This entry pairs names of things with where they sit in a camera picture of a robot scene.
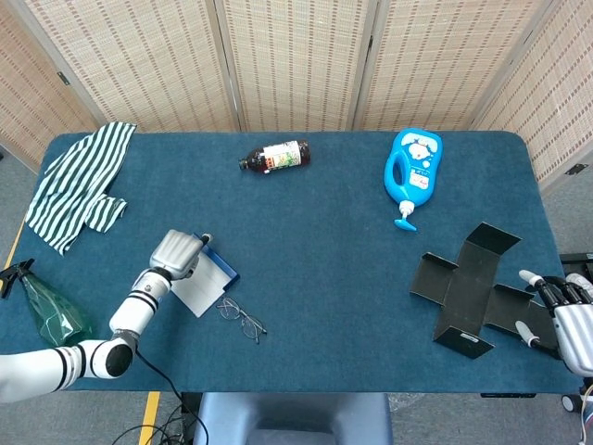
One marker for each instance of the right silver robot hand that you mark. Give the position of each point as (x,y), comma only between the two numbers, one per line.
(576,324)

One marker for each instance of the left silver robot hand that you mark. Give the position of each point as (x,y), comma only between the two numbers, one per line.
(176,252)

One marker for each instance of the blue folding glasses case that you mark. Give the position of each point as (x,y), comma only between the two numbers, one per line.
(204,287)

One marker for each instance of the black wire-frame eyeglasses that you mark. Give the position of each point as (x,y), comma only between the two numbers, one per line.
(230,309)

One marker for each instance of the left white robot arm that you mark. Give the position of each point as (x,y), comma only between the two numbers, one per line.
(134,306)

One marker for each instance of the black stand base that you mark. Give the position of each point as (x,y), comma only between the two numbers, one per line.
(576,258)

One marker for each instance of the white caster wheel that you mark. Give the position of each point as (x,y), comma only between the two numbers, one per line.
(570,402)

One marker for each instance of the black unfolded cardboard box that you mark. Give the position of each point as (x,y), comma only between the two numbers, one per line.
(468,287)

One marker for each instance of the green white striped cloth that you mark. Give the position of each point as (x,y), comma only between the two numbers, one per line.
(74,185)

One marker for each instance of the brown tea bottle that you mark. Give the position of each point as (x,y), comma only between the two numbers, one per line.
(278,156)

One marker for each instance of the green spray bottle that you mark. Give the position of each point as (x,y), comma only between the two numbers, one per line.
(51,315)

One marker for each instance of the blue table cloth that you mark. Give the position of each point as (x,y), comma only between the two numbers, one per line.
(324,278)

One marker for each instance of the black table leg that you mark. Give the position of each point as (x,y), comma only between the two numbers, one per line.
(189,403)

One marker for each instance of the blue grey chair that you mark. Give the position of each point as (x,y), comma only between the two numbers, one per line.
(296,417)

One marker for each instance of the blue whale pump bottle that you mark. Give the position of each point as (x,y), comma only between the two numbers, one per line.
(417,185)

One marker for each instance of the bamboo folding screen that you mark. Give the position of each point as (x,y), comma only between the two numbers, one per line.
(287,60)

